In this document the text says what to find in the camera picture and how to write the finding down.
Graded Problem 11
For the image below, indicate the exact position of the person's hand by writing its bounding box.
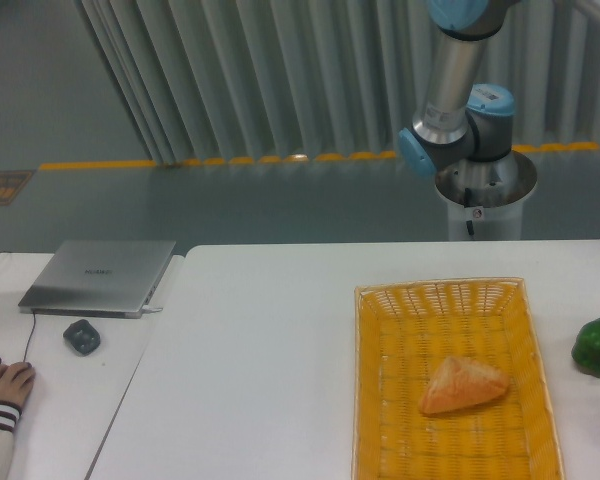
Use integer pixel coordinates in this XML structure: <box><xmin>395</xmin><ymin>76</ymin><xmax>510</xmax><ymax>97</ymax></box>
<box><xmin>0</xmin><ymin>362</ymin><xmax>36</xmax><ymax>409</ymax></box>

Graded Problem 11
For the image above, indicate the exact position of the triangular bread pastry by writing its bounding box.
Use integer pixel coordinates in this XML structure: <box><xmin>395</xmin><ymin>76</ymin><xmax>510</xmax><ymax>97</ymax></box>
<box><xmin>418</xmin><ymin>356</ymin><xmax>510</xmax><ymax>415</ymax></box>

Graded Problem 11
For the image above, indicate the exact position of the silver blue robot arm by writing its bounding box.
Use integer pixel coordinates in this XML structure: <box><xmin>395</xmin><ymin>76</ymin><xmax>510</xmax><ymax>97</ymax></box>
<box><xmin>398</xmin><ymin>1</ymin><xmax>600</xmax><ymax>176</ymax></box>

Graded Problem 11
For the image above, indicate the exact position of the yellow woven basket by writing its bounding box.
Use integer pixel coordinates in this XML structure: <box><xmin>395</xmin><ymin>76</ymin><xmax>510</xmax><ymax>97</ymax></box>
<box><xmin>352</xmin><ymin>278</ymin><xmax>564</xmax><ymax>479</ymax></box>

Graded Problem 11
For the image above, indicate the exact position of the small black device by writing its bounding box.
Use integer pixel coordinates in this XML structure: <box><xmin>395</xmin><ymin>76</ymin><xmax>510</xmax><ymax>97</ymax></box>
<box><xmin>63</xmin><ymin>319</ymin><xmax>101</xmax><ymax>356</ymax></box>

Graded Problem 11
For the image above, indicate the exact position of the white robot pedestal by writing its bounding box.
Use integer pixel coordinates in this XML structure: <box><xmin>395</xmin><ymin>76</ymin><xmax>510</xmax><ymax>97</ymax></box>
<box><xmin>435</xmin><ymin>151</ymin><xmax>538</xmax><ymax>241</ymax></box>

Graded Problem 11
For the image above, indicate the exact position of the black pedestal cable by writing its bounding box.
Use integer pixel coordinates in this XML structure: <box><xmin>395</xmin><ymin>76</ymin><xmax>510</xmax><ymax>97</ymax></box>
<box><xmin>462</xmin><ymin>186</ymin><xmax>476</xmax><ymax>239</ymax></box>

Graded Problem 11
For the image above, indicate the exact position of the green bell pepper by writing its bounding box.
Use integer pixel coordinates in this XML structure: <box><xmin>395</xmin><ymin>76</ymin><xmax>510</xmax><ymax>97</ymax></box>
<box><xmin>571</xmin><ymin>318</ymin><xmax>600</xmax><ymax>375</ymax></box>

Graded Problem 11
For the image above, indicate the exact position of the thin black cable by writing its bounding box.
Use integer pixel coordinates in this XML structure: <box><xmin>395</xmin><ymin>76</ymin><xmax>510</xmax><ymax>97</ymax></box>
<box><xmin>0</xmin><ymin>250</ymin><xmax>37</xmax><ymax>364</ymax></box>

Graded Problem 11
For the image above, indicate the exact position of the white corrugated curtain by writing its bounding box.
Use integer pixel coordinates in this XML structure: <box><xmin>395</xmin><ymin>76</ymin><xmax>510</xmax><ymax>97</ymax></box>
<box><xmin>79</xmin><ymin>1</ymin><xmax>600</xmax><ymax>165</ymax></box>

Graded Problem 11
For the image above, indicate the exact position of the silver closed laptop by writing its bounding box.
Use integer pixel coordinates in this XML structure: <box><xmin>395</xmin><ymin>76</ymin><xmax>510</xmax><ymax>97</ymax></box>
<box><xmin>19</xmin><ymin>240</ymin><xmax>176</xmax><ymax>318</ymax></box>

